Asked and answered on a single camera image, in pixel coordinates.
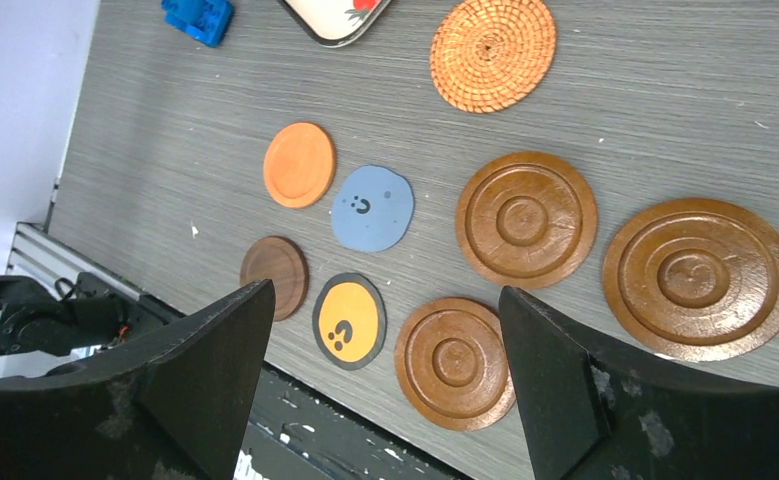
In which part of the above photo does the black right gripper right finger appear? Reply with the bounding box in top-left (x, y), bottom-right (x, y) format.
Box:
top-left (498, 287), bottom-right (779, 479)

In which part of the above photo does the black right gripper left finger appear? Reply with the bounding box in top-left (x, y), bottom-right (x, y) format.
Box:
top-left (0, 280), bottom-right (275, 479)

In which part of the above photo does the brown grooved wooden coaster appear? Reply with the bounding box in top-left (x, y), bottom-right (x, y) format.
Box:
top-left (394, 297), bottom-right (516, 432)

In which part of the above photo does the dark brown wooden coaster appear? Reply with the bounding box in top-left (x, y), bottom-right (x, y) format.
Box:
top-left (239, 236), bottom-right (309, 322)

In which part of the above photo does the plain orange round coaster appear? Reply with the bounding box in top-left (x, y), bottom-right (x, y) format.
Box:
top-left (263, 122), bottom-right (336, 209)

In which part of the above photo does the blue smiley foam coaster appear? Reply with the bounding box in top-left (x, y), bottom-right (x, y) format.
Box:
top-left (330, 165), bottom-right (415, 253)

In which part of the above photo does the woven orange rattan coaster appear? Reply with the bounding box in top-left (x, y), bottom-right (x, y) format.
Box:
top-left (429, 0), bottom-right (557, 113)

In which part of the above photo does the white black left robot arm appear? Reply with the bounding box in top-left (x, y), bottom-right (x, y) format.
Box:
top-left (0, 273), bottom-right (172, 378)

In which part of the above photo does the orange black-rimmed coaster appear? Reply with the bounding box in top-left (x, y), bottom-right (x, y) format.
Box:
top-left (312, 272), bottom-right (387, 371)

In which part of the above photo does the blue toy car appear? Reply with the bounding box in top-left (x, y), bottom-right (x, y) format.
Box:
top-left (160, 0), bottom-right (234, 48)

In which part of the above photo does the white serving tray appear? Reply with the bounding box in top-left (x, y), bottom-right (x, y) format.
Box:
top-left (278, 0), bottom-right (391, 48)

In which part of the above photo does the aluminium table edge rail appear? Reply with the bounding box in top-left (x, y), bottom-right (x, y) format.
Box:
top-left (5, 222), bottom-right (143, 302)

